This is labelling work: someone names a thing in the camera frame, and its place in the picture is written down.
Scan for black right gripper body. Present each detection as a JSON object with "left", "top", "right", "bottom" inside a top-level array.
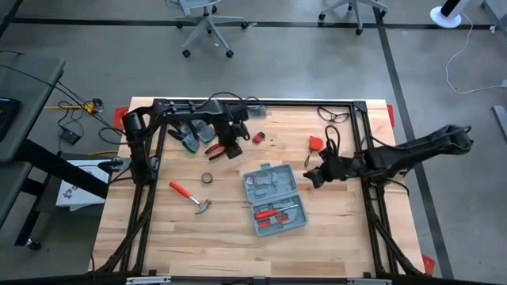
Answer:
[{"left": 318, "top": 151, "right": 368, "bottom": 185}]

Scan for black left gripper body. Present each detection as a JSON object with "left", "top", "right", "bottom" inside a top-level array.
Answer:
[{"left": 215, "top": 104, "right": 251, "bottom": 146}]

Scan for red-handled pliers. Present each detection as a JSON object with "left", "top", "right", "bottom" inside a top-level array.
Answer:
[{"left": 204, "top": 141, "right": 231, "bottom": 162}]

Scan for red tape measure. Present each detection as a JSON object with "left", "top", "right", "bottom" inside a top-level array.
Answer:
[{"left": 303, "top": 135, "right": 325, "bottom": 169}]

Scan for grey plastic tool case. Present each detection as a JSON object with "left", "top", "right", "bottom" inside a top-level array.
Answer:
[{"left": 242, "top": 162, "right": 310, "bottom": 238}]

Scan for red-handled screwdriver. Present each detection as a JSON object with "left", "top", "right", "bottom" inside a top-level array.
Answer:
[{"left": 253, "top": 203, "right": 299, "bottom": 221}]

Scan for red-handled claw hammer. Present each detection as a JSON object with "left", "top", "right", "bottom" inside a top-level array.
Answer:
[{"left": 168, "top": 180, "right": 212, "bottom": 215}]

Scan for black zip tie bag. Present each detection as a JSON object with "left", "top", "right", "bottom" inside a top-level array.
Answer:
[{"left": 248, "top": 104, "right": 268, "bottom": 119}]

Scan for clear safety glasses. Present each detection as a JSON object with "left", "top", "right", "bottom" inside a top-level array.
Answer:
[{"left": 317, "top": 105, "right": 351, "bottom": 124}]

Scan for grey office chair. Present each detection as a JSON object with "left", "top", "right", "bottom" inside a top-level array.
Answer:
[
  {"left": 165, "top": 0, "right": 254, "bottom": 59},
  {"left": 318, "top": 0, "right": 390, "bottom": 36}
]

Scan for white cardboard box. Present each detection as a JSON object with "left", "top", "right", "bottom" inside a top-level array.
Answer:
[{"left": 55, "top": 158, "right": 112, "bottom": 213}]

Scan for black power adapter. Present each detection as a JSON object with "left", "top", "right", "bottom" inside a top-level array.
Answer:
[{"left": 58, "top": 128, "right": 82, "bottom": 146}]

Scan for black table leg beam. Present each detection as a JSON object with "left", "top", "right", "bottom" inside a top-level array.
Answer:
[{"left": 14, "top": 139, "right": 110, "bottom": 249}]

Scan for white round fan base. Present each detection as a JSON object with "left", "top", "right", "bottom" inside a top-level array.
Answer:
[{"left": 429, "top": 0, "right": 471, "bottom": 29}]

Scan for grey side table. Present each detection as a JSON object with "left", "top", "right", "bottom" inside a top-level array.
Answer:
[
  {"left": 0, "top": 161, "right": 33, "bottom": 229},
  {"left": 0, "top": 53, "right": 67, "bottom": 163}
]

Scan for black keyboard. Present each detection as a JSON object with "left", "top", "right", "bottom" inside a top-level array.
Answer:
[{"left": 0, "top": 97, "right": 21, "bottom": 143}]

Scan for grey desk corner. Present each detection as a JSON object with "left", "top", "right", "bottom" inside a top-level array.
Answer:
[{"left": 481, "top": 0, "right": 507, "bottom": 29}]

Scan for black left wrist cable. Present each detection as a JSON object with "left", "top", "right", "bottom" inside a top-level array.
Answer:
[{"left": 207, "top": 91, "right": 263, "bottom": 108}]

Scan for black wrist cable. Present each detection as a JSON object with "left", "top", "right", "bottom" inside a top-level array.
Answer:
[
  {"left": 207, "top": 91, "right": 263, "bottom": 108},
  {"left": 324, "top": 124, "right": 341, "bottom": 158}
]

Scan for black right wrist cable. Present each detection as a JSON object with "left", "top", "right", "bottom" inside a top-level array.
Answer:
[{"left": 324, "top": 124, "right": 341, "bottom": 158}]

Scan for black aluminium table frame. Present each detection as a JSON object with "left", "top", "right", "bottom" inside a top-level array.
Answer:
[{"left": 93, "top": 97, "right": 427, "bottom": 278}]

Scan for silver metal bracket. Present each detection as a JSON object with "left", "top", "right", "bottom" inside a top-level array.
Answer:
[
  {"left": 347, "top": 278, "right": 392, "bottom": 285},
  {"left": 125, "top": 276, "right": 171, "bottom": 285}
]

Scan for white floor cable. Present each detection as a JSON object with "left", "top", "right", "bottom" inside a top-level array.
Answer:
[{"left": 444, "top": 13, "right": 507, "bottom": 96}]

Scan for yellow cable connector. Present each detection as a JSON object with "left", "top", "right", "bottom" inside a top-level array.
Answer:
[{"left": 44, "top": 99, "right": 105, "bottom": 116}]

